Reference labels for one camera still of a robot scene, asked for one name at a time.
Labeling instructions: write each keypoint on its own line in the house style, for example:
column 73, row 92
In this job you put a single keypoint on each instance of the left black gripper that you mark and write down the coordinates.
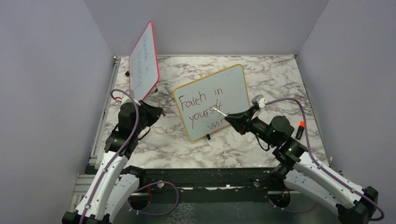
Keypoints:
column 154, row 112

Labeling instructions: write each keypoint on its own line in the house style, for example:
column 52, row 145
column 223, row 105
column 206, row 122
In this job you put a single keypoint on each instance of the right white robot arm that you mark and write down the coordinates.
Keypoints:
column 350, row 202

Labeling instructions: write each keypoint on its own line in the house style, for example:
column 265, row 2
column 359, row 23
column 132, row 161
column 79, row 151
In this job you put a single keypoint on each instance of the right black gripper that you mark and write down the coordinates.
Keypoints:
column 242, row 121

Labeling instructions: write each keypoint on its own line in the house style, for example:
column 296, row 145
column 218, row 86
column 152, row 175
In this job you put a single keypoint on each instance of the aluminium side rail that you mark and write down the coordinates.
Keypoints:
column 104, row 113

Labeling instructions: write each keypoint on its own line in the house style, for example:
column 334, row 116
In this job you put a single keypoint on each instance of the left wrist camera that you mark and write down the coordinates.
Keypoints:
column 126, row 98

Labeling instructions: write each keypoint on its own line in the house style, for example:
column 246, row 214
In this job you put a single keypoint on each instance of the pink framed whiteboard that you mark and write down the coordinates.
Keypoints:
column 144, row 72

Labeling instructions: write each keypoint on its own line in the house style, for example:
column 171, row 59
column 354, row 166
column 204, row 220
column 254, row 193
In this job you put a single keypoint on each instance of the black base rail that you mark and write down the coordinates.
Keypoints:
column 209, row 185

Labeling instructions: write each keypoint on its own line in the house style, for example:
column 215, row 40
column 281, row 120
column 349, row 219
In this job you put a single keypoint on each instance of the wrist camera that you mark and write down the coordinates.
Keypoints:
column 126, row 98
column 259, row 102

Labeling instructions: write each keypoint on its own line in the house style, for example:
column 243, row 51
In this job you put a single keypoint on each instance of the yellow framed whiteboard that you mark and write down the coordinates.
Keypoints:
column 226, row 90

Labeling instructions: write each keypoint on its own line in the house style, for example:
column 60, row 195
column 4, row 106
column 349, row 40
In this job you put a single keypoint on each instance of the orange capped black marker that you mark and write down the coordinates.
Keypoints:
column 300, row 130

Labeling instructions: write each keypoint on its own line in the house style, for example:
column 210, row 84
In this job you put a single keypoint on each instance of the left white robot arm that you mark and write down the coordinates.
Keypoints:
column 110, row 187

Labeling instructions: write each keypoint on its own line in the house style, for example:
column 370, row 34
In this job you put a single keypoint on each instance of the white dry erase marker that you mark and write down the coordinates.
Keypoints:
column 220, row 112

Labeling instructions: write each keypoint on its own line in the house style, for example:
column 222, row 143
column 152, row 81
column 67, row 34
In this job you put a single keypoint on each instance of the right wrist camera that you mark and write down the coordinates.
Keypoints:
column 259, row 102

